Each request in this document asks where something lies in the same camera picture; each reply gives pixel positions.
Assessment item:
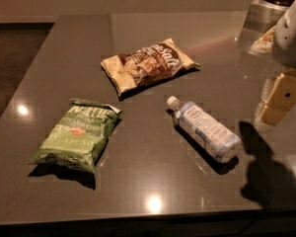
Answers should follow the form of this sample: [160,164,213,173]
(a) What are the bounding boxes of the brown sea salt chips bag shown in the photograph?
[101,39,198,96]

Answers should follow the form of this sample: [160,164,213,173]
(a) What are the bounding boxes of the blue plastic water bottle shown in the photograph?
[167,96,242,164]

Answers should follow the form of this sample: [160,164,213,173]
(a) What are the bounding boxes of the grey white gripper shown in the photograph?
[257,0,296,125]

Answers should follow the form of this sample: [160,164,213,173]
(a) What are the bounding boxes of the green jalapeno chips bag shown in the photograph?
[30,99,122,173]

